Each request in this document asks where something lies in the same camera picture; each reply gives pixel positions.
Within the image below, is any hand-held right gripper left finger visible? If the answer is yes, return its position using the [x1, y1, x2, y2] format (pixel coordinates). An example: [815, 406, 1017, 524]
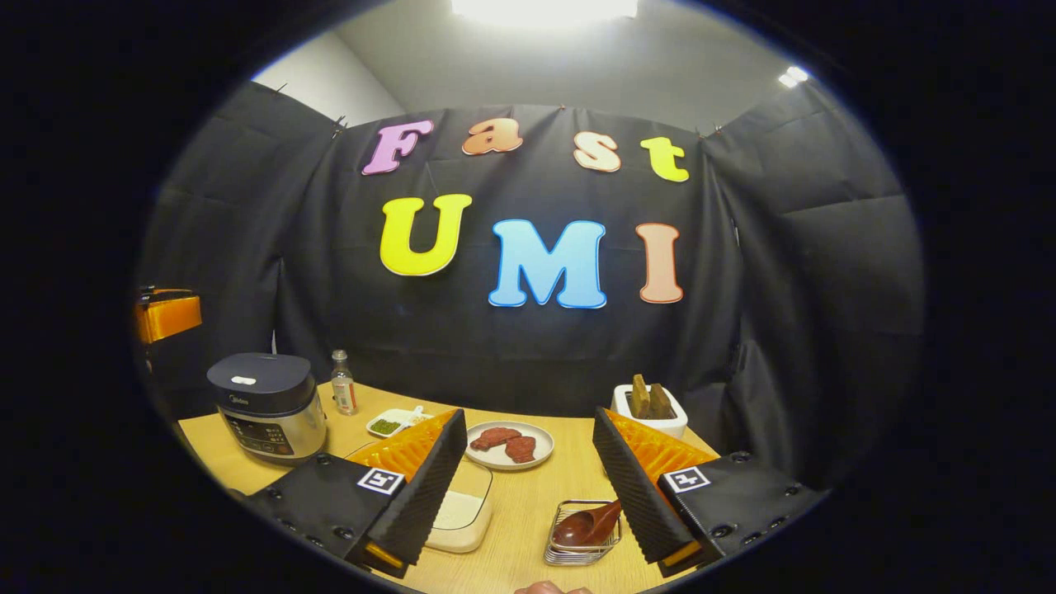
[243, 408, 469, 580]

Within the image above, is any black backdrop cloth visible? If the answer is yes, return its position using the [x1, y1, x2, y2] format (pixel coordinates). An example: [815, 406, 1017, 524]
[136, 78, 926, 488]

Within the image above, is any clear rice container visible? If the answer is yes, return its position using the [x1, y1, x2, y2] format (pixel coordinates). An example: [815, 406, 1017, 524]
[425, 456, 494, 554]

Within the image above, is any metal wire chopstick holder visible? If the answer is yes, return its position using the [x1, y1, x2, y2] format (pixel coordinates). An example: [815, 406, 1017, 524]
[544, 499, 622, 567]

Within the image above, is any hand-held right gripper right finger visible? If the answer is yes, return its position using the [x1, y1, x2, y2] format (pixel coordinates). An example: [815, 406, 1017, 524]
[592, 407, 830, 578]

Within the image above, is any small clear bottle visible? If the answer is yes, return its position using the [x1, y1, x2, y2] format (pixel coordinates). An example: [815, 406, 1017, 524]
[330, 349, 358, 416]

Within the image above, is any large ceiling light panel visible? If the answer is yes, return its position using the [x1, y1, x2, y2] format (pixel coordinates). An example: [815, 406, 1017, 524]
[451, 0, 639, 27]

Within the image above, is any black and silver rice cooker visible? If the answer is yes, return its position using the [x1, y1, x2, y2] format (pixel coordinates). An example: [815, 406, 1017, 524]
[206, 352, 328, 467]

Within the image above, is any round white plate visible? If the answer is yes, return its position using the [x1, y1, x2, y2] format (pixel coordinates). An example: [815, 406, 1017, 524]
[464, 421, 555, 471]

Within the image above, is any white toaster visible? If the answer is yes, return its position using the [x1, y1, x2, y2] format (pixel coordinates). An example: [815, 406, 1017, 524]
[611, 384, 689, 440]

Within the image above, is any brown wooden spoon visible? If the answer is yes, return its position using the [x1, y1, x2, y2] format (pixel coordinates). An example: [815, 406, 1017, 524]
[551, 499, 624, 548]

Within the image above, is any white sectioned dish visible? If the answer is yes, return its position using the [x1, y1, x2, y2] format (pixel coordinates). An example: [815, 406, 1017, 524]
[366, 405, 434, 439]

